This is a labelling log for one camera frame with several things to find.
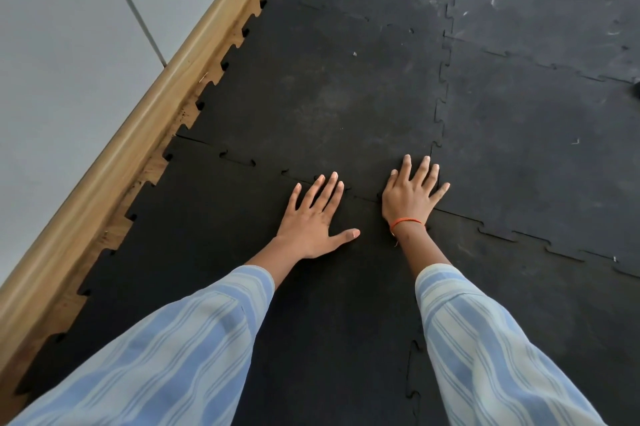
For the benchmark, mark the person's left hand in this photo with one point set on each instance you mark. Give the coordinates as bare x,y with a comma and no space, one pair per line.
307,230

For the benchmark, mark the person's right hand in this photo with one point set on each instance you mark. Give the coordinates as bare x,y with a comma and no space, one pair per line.
406,200

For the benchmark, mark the person's left thumb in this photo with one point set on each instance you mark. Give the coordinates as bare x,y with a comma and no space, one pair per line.
345,238

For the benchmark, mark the person's right thumb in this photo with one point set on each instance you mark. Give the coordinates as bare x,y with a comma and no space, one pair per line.
390,183

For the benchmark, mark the person's left middle finger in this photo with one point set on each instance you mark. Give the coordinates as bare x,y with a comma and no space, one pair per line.
326,190

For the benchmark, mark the person's right little finger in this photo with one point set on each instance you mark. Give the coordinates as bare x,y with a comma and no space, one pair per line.
439,193

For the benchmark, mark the person's right middle finger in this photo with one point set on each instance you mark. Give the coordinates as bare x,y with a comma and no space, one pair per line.
420,171

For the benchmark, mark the person's left little finger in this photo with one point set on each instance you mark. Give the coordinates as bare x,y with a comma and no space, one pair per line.
295,198

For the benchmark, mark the person's right forearm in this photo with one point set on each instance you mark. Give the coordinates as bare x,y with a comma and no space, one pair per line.
475,340

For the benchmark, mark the person's left forearm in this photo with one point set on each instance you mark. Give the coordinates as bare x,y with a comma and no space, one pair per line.
200,340

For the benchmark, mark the black interlocking rubber floor mats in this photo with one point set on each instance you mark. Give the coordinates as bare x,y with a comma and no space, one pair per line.
340,90

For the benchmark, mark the wooden skirting board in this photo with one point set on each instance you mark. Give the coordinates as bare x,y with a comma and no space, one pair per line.
150,105

